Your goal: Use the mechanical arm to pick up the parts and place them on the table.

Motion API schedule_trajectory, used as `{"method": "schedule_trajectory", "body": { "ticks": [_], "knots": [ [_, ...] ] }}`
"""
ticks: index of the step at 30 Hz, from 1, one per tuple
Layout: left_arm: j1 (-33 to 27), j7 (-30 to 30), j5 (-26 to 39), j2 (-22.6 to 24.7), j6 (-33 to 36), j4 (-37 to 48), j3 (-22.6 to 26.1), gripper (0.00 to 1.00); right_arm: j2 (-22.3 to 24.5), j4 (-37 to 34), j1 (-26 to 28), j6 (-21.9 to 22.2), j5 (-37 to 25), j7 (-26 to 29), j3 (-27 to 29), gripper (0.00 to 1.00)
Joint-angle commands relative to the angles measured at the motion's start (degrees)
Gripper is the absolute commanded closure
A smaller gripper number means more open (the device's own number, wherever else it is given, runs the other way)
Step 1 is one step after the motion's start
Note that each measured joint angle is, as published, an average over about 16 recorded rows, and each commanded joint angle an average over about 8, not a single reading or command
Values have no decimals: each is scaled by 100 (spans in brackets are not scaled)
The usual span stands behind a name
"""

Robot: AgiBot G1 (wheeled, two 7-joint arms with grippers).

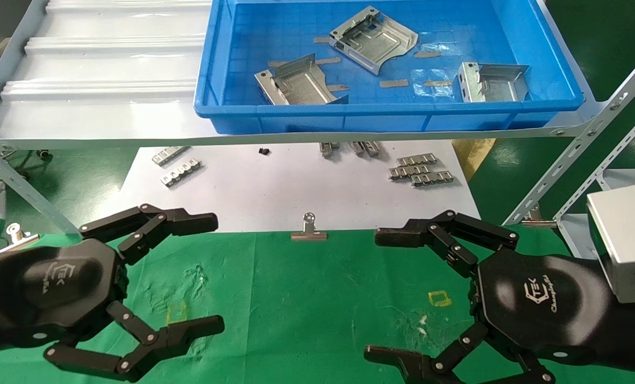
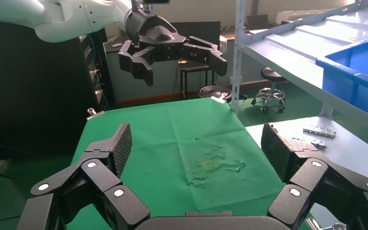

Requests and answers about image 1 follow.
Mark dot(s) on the white paper sheet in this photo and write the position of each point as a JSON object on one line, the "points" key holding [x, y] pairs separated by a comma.
{"points": [[274, 186]]}

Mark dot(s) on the white corrugated shelf panel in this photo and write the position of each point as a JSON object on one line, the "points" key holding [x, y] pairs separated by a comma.
{"points": [[109, 64]]}

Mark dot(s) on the grey stamped metal bracket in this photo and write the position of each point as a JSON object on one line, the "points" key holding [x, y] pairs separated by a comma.
{"points": [[496, 88], [373, 40], [301, 85]]}

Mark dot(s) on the flat clear plastic film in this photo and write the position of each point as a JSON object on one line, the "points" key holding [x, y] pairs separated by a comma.
{"points": [[445, 47]]}

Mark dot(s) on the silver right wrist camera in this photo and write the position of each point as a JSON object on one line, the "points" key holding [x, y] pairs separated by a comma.
{"points": [[626, 240]]}

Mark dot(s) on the grey metal rack frame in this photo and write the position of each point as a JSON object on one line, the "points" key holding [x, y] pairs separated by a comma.
{"points": [[136, 142]]}

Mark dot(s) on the crumpled clear plastic film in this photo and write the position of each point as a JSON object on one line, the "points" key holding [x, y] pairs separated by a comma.
{"points": [[429, 92]]}

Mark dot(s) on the white metal shelving unit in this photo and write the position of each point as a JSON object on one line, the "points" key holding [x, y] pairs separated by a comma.
{"points": [[632, 176]]}

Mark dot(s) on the small grey caster wheel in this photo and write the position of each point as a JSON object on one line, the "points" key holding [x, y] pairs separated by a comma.
{"points": [[43, 155]]}

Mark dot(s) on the small metal clip strip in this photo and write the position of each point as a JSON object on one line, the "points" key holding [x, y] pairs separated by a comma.
{"points": [[169, 155], [432, 178], [408, 171], [356, 148], [416, 159], [181, 172], [372, 149], [327, 149]]}

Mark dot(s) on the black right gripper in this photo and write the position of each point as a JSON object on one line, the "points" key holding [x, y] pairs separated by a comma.
{"points": [[541, 304]]}

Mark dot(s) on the large blue plastic bin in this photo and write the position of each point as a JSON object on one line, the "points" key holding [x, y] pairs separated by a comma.
{"points": [[274, 32]]}

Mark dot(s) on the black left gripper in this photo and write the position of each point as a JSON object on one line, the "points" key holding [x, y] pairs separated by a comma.
{"points": [[45, 288]]}

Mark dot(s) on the silver binder clip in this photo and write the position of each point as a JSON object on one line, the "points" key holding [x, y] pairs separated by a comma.
{"points": [[538, 224], [16, 234], [309, 235]]}

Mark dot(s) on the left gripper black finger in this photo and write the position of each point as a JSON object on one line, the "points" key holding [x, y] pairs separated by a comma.
{"points": [[189, 224]]}

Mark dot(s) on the green table cloth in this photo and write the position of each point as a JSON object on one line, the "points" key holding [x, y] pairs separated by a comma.
{"points": [[322, 298]]}

